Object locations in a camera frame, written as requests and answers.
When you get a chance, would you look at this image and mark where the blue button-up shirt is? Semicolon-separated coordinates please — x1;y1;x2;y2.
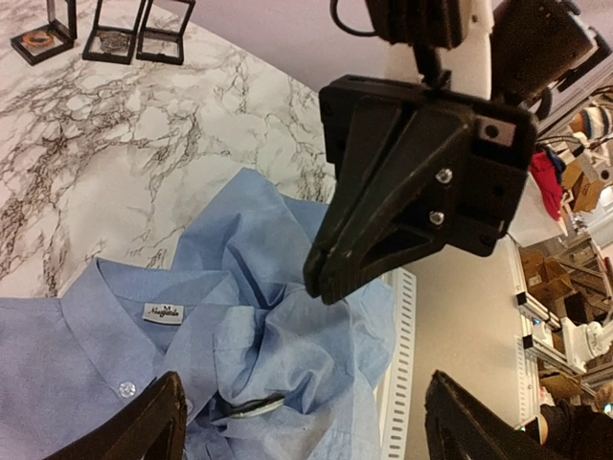
1;169;395;459

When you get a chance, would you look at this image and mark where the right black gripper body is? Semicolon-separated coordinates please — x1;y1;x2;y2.
318;76;536;257

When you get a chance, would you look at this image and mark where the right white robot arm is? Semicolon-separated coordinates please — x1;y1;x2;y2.
304;1;596;304

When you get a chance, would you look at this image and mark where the open black frame box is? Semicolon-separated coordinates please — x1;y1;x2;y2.
81;1;195;65

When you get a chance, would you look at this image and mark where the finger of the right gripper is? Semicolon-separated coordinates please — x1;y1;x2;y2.
318;122;473;306
302;95;473;293

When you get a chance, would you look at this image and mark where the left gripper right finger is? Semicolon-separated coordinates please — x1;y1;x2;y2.
425;370;562;460

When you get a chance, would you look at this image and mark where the orange portrait round brooch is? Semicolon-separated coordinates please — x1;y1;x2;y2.
22;30;55;49

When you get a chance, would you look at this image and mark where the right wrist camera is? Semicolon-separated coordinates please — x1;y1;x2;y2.
329;1;494;99

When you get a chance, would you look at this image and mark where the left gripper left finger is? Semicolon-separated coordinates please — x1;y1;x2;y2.
48;372;187;460

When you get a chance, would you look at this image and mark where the upright black frame box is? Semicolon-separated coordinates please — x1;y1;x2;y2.
11;0;78;66

